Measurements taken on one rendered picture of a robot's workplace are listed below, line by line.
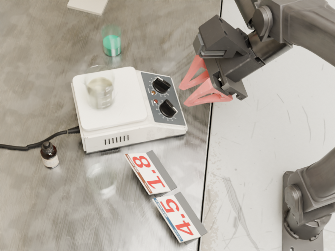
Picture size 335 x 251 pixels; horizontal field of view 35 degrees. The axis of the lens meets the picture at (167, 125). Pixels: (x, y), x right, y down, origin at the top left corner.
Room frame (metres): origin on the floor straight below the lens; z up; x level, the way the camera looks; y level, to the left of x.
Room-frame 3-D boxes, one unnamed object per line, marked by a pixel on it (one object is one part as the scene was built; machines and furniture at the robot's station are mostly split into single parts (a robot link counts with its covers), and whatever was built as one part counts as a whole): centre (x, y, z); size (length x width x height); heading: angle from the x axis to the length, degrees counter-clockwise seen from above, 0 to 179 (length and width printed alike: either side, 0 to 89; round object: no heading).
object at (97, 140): (0.54, 0.09, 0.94); 0.22 x 0.13 x 0.08; 109
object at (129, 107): (0.53, 0.11, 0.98); 0.12 x 0.12 x 0.01; 19
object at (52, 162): (0.44, 0.21, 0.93); 0.03 x 0.03 x 0.07
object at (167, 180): (0.43, 0.02, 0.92); 0.09 x 0.06 x 0.04; 36
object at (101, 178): (0.41, 0.11, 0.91); 0.06 x 0.06 x 0.02
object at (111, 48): (0.71, 0.13, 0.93); 0.04 x 0.04 x 0.06
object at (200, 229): (0.35, -0.04, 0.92); 0.09 x 0.06 x 0.04; 36
